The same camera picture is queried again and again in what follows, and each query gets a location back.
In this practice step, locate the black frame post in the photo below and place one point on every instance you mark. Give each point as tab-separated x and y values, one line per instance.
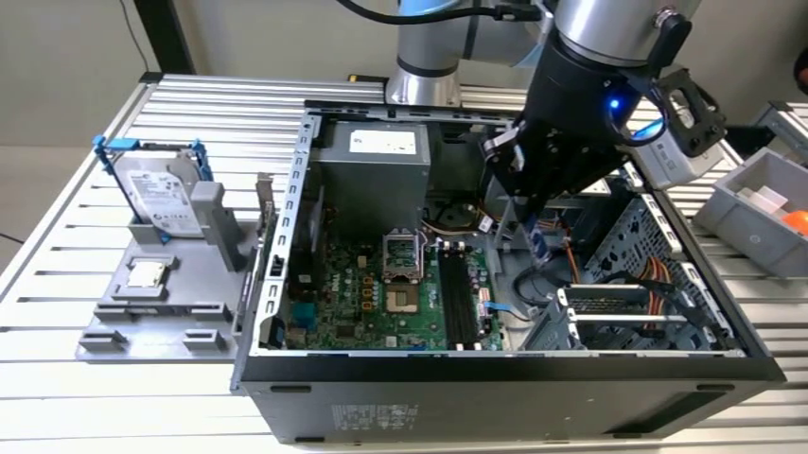
167	42

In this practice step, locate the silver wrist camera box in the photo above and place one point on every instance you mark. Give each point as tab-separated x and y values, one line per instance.
663	165

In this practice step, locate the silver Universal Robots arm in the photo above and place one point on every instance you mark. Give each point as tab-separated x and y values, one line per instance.
600	23

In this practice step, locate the grey plastic parts rack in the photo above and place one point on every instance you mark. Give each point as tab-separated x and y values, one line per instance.
190	284

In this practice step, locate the orange ball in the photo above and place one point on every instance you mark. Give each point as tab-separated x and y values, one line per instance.
799	222

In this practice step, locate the black round cooler fan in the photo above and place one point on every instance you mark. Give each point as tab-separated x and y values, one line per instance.
454	218

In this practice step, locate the grey plastic bin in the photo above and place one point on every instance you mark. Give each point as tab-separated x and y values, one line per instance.
751	236

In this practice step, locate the hard disk in blue carrier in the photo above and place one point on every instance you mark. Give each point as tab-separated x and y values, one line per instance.
158	194

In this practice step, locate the aluminium slat side table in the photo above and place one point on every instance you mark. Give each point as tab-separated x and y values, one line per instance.
792	120

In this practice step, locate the CPU socket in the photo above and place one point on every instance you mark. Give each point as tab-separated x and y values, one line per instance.
402	299

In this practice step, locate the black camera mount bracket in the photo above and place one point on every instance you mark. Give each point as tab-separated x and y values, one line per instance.
709	139

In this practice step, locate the dark RAM stick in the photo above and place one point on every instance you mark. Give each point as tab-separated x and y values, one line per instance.
540	241

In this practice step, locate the silver CPU chip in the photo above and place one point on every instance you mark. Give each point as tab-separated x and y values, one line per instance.
146	274

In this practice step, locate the green graphics card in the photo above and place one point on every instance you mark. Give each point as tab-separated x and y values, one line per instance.
265	198

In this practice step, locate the grey metal disk bay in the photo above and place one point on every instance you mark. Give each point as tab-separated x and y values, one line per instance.
606	295

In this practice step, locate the seated person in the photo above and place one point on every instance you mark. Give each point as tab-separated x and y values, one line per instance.
803	78

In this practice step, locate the small white box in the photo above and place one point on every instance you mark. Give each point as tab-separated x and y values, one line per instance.
764	198

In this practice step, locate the green motherboard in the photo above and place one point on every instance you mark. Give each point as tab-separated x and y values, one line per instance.
353	302

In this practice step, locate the open black PC case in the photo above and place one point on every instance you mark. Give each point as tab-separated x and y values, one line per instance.
442	411

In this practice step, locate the grey power supply unit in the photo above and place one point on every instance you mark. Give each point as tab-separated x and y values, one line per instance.
373	189

